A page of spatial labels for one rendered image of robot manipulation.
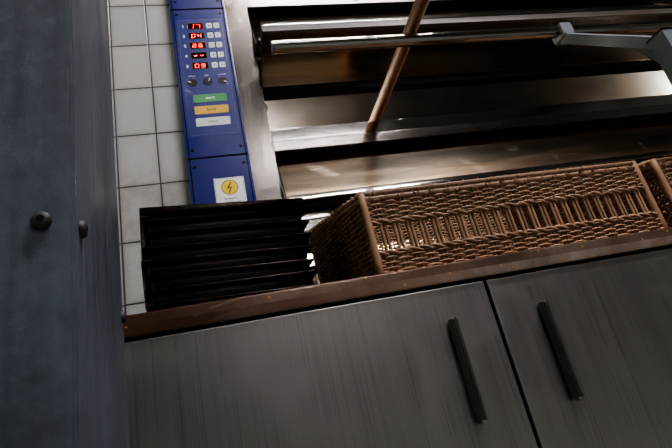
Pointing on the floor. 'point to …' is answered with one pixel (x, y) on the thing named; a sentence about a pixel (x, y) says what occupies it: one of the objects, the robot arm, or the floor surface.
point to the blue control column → (221, 144)
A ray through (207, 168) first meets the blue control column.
